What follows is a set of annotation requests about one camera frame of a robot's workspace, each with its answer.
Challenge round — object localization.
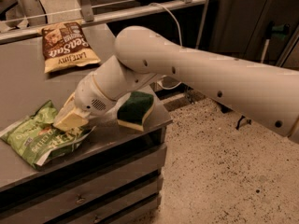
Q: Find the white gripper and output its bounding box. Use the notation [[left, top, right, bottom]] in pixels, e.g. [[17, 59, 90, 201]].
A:
[[53, 72, 116, 132]]

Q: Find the green jalapeno chip bag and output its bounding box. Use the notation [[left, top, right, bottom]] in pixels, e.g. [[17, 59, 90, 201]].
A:
[[0, 100, 92, 169]]

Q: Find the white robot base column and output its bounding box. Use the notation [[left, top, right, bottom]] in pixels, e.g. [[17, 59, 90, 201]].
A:
[[19, 0, 48, 26]]

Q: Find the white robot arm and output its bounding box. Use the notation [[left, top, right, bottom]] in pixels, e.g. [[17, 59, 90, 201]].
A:
[[54, 26, 299, 143]]

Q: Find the brown sea salt chip bag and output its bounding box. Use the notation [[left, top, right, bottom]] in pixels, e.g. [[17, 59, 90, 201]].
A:
[[40, 20, 100, 73]]

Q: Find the green yellow sponge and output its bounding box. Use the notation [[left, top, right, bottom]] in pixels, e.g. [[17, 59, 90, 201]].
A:
[[117, 91, 154, 132]]

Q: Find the grey drawer cabinet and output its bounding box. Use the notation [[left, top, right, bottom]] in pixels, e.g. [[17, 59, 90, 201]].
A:
[[0, 126, 168, 224]]

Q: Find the dark grey cabinet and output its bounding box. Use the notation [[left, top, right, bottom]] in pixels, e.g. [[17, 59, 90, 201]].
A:
[[206, 0, 299, 64]]

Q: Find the reacher grabber tool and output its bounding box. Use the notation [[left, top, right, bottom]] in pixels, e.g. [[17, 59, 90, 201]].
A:
[[235, 21, 291, 131]]

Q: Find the white cable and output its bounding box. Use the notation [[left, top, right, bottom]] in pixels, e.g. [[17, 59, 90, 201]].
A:
[[149, 2, 185, 91]]

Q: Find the grey metal frame rail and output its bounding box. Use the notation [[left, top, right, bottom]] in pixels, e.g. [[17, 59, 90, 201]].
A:
[[0, 0, 214, 105]]

